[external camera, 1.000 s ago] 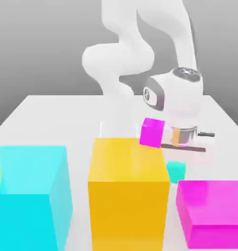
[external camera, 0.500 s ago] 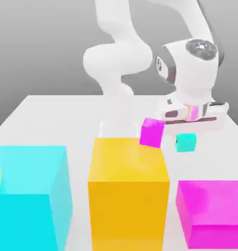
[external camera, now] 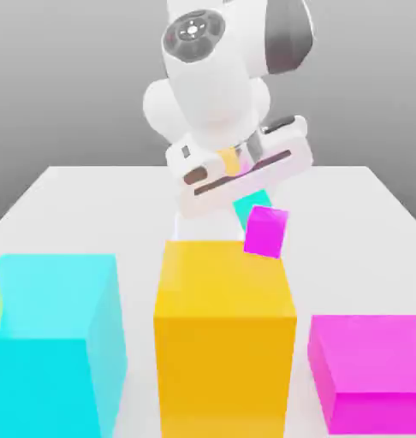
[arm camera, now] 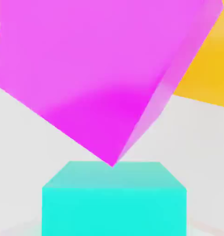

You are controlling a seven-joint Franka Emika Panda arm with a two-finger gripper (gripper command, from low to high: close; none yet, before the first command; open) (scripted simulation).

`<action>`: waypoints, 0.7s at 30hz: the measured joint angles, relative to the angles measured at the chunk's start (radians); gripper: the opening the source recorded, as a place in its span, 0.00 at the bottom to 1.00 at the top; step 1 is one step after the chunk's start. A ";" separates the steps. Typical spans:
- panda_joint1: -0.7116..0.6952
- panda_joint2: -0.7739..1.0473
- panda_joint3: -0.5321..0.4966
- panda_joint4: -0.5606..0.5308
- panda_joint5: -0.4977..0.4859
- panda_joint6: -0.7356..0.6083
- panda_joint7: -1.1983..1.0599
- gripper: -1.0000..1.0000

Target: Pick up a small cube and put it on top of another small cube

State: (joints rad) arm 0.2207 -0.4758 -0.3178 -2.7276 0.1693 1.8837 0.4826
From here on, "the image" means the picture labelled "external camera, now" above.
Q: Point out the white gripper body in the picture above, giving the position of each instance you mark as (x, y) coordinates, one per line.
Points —
(221, 195)

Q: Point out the small teal cube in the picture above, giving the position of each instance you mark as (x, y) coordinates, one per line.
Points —
(245, 207)

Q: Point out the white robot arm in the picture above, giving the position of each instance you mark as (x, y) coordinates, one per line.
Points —
(208, 85)

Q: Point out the small magenta cube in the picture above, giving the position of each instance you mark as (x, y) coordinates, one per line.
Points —
(264, 232)

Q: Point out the large orange box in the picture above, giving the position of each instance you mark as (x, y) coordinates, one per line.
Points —
(225, 342)

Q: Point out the large magenta box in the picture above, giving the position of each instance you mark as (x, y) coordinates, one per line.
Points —
(375, 362)

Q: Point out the large cyan box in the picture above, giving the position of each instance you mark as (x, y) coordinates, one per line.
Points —
(47, 342)

